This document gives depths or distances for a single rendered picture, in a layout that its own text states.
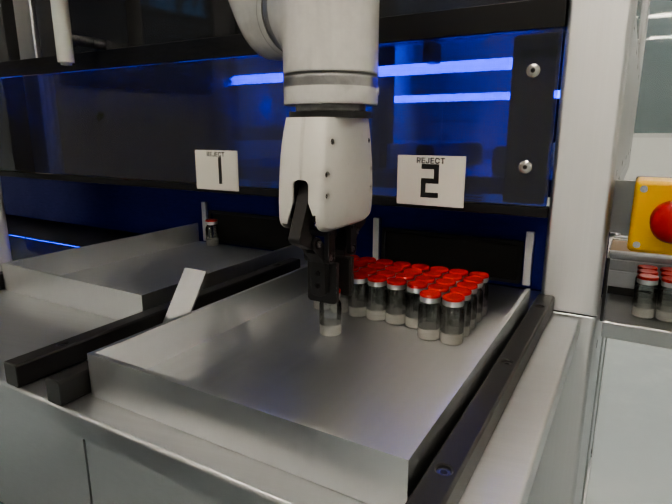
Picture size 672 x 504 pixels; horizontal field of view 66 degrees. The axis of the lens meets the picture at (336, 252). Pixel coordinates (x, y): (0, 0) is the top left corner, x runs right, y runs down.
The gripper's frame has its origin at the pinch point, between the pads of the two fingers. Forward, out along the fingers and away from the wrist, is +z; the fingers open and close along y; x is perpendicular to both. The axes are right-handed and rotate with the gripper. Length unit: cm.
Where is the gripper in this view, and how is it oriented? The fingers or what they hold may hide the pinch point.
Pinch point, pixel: (331, 277)
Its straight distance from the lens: 50.2
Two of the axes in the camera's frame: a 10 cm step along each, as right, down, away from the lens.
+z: 0.0, 9.7, 2.3
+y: -5.0, 2.0, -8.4
